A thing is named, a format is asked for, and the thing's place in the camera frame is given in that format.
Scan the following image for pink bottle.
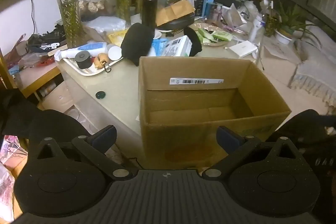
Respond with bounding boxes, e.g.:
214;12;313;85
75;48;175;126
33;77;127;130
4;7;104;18
214;5;224;21

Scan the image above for dark green round jar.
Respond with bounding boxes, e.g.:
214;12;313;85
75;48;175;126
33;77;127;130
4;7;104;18
75;50;93;69

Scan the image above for clear plastic bag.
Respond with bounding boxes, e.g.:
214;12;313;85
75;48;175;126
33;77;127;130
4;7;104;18
84;15;127;32

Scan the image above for black oval case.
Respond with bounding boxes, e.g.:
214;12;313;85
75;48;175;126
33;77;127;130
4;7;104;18
157;13;196;32

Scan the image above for black tangled gear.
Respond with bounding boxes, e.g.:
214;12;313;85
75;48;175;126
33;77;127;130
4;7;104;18
27;25;67;52

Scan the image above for white blue tube bottle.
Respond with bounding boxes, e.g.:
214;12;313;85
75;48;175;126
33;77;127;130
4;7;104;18
54;42;109;62

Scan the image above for white printed pack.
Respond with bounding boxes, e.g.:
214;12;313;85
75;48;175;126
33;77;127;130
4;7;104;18
161;35;194;57

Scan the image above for black wall cable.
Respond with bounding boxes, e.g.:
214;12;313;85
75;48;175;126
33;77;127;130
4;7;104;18
29;0;37;36

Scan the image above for white round lid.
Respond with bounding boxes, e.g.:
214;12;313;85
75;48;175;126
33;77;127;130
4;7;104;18
108;46;124;61

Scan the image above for wooden figure keychain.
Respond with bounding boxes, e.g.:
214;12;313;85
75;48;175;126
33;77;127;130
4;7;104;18
94;53;112;73

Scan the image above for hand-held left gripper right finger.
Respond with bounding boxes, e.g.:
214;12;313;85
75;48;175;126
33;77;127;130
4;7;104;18
201;126;302;180

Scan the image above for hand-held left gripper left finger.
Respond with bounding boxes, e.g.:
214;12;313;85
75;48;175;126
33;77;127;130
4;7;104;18
36;125;133;180

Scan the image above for black earmuffs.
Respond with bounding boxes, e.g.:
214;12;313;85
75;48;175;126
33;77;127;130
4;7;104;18
183;27;203;57

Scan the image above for cardboard box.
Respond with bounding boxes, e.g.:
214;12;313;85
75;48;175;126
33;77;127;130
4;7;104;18
138;56;292;169

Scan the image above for yellow medicine box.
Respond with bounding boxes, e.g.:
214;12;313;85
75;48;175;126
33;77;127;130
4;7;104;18
107;30;130;47

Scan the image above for black velvet pouch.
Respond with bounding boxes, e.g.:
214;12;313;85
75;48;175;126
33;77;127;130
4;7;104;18
121;22;155;67

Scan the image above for black thermos bottle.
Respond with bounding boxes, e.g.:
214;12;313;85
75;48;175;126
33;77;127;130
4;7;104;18
142;0;159;28

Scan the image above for white flat box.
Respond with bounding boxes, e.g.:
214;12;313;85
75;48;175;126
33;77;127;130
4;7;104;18
228;40;258;58

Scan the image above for green wipes packet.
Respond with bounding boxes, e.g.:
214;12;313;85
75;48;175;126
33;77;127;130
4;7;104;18
196;28;214;44
212;31;233;42

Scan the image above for pink patterned bag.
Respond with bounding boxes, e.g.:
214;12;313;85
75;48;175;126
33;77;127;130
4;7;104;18
0;134;29;222

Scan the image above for dark cloth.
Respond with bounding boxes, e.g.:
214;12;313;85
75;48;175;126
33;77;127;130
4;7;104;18
0;87;47;141

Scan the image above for potted plant white pot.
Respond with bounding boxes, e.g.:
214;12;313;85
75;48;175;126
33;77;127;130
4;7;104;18
273;3;317;45

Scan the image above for blue white carton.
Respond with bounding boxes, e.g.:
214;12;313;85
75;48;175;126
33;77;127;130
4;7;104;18
203;0;217;18

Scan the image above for white gimbal stand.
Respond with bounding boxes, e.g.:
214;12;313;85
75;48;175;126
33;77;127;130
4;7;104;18
248;0;275;42

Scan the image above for white paper bag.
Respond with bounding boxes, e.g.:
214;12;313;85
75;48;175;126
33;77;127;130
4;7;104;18
223;3;249;28

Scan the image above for black carton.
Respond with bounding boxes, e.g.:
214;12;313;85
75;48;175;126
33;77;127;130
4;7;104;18
195;0;206;18

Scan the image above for blue packet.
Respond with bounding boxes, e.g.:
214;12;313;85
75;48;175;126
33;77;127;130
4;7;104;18
152;38;169;57

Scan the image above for brown paper envelope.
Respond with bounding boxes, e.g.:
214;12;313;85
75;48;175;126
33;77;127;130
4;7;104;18
156;0;196;28

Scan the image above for grey fringed blanket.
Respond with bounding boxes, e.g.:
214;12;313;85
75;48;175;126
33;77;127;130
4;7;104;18
288;26;336;115

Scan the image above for glass bowl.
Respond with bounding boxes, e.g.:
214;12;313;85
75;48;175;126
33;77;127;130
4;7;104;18
195;23;235;47

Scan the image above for pink clear plastic wrap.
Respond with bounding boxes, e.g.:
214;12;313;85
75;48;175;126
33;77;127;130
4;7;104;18
223;24;249;35

